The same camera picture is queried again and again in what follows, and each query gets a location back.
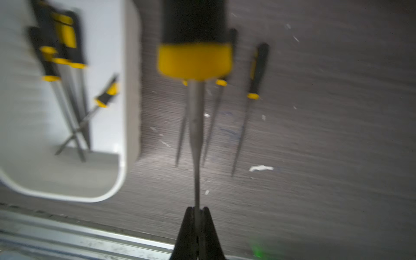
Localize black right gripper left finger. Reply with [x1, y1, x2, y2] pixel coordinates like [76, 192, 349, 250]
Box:
[170, 207, 198, 260]

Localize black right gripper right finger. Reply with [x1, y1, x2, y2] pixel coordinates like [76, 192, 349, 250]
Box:
[197, 207, 226, 260]

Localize file tool in box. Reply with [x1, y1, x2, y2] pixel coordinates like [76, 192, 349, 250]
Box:
[26, 26, 86, 162]
[51, 9, 93, 152]
[29, 1, 70, 65]
[55, 74, 119, 156]

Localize white plastic storage box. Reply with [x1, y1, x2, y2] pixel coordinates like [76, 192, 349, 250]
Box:
[1, 1, 141, 203]

